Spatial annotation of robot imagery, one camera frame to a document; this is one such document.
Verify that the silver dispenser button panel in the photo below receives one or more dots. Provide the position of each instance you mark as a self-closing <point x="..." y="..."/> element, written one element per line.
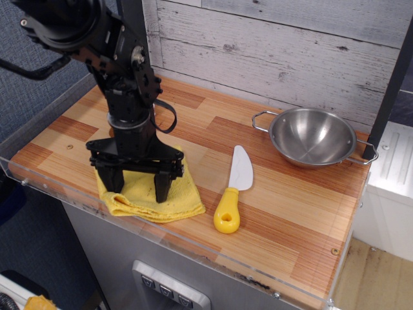
<point x="170" y="288"/>

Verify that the grey toy fridge cabinet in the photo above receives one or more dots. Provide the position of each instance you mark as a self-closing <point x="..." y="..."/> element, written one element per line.
<point x="111" y="250"/>

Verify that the black left frame post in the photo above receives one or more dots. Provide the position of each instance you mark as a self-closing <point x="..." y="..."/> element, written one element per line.
<point x="132" y="14"/>

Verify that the yellow handled toy knife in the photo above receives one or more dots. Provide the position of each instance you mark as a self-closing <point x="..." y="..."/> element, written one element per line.
<point x="226" y="217"/>

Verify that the clear acrylic guard rail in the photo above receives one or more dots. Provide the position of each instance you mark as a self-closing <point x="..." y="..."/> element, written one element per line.
<point x="295" y="223"/>

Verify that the yellow object bottom left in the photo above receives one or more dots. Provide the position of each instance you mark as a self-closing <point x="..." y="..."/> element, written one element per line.
<point x="39" y="303"/>

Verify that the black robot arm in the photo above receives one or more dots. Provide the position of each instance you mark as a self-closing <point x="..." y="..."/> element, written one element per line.
<point x="87" y="31"/>

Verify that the yellow cloth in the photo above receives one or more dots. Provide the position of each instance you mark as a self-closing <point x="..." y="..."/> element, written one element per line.
<point x="138" y="198"/>

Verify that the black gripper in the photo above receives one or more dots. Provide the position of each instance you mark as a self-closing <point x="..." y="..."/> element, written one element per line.
<point x="138" y="150"/>

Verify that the stainless steel wok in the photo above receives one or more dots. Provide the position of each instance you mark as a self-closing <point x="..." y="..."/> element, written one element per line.
<point x="311" y="138"/>

